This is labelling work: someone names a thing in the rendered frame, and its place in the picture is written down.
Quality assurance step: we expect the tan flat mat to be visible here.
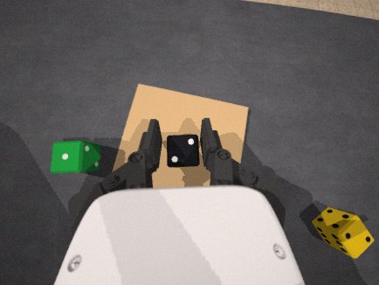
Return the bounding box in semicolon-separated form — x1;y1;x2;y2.
112;84;248;188

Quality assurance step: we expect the green die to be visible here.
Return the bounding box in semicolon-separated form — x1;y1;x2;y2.
51;141;100;173

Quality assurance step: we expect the black die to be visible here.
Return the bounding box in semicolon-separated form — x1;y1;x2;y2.
167;135;200;167

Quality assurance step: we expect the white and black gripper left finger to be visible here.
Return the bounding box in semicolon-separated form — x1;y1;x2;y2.
68;119;162;238

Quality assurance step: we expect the yellow die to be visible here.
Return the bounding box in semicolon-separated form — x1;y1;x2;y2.
312;207;374;259

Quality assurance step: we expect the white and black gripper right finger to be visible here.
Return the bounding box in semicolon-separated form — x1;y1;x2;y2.
200;118;287;230

